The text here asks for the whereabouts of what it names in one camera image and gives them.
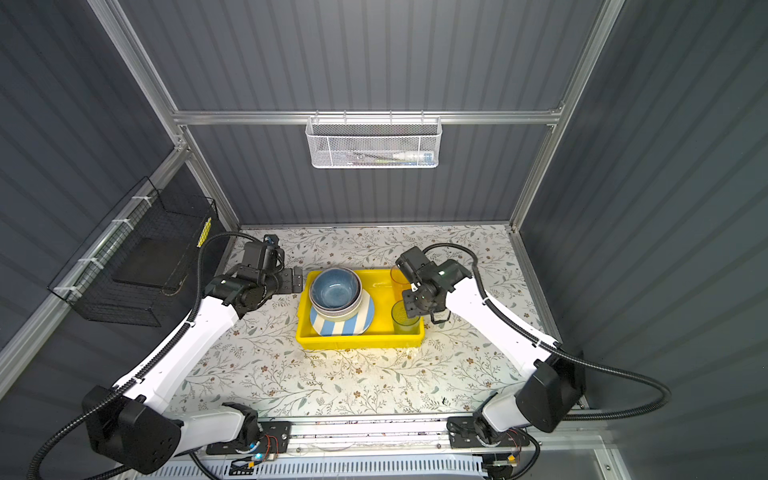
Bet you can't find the blue plastic cup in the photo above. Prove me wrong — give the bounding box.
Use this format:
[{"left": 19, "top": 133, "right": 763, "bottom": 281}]
[{"left": 391, "top": 300, "right": 421, "bottom": 335}]

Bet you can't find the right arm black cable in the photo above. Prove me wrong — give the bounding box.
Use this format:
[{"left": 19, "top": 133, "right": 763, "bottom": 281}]
[{"left": 422, "top": 242, "right": 672, "bottom": 480}]

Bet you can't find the yellow tag on basket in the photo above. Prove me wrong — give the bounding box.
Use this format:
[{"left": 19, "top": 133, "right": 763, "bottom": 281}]
[{"left": 196, "top": 217, "right": 212, "bottom": 248}]

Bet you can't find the purple bowl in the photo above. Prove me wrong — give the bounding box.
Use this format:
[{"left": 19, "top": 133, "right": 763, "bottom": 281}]
[{"left": 309, "top": 286, "right": 362, "bottom": 318}]

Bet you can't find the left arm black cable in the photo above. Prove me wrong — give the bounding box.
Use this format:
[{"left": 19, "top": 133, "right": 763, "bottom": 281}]
[{"left": 26, "top": 231, "right": 265, "bottom": 480}]

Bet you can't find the white wire mesh basket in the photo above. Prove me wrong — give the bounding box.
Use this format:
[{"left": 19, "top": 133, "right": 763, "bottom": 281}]
[{"left": 305, "top": 114, "right": 443, "bottom": 169}]

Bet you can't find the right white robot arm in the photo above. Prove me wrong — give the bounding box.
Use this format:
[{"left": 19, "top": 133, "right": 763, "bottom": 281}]
[{"left": 396, "top": 243, "right": 585, "bottom": 443}]

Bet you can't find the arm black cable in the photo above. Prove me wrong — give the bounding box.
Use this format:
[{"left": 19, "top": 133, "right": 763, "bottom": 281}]
[
  {"left": 422, "top": 242, "right": 672, "bottom": 480},
  {"left": 26, "top": 231, "right": 265, "bottom": 480}
]

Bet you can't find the pink plastic cup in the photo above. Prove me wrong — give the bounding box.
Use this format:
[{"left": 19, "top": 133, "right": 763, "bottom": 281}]
[{"left": 390, "top": 266, "right": 412, "bottom": 301}]

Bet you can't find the black wire basket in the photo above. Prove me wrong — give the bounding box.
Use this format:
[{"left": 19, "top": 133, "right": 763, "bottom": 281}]
[{"left": 48, "top": 182, "right": 222, "bottom": 328}]

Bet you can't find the yellow plastic bin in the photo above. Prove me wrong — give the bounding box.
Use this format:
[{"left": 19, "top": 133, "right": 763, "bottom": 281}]
[{"left": 296, "top": 269, "right": 425, "bottom": 350}]

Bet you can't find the floral table mat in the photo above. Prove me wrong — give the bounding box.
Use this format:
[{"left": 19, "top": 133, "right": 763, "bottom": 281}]
[{"left": 169, "top": 225, "right": 540, "bottom": 417}]

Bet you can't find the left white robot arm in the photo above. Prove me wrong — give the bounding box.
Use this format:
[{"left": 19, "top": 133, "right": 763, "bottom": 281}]
[{"left": 83, "top": 234, "right": 303, "bottom": 474}]

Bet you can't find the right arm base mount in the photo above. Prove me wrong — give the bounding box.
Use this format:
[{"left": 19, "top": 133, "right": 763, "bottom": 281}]
[{"left": 446, "top": 416, "right": 530, "bottom": 450}]

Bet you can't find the dark blue bowl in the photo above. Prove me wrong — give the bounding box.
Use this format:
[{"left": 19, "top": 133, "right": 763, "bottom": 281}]
[{"left": 309, "top": 267, "right": 362, "bottom": 313}]

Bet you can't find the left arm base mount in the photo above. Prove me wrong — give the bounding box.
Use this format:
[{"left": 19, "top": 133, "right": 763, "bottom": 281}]
[{"left": 205, "top": 421, "right": 293, "bottom": 456}]

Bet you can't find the aluminium front rail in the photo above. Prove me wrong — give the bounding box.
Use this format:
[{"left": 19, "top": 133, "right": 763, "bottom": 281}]
[{"left": 177, "top": 410, "right": 607, "bottom": 456}]

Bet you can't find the white marker in basket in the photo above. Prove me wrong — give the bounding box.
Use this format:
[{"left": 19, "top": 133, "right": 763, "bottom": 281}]
[{"left": 392, "top": 151, "right": 434, "bottom": 165}]

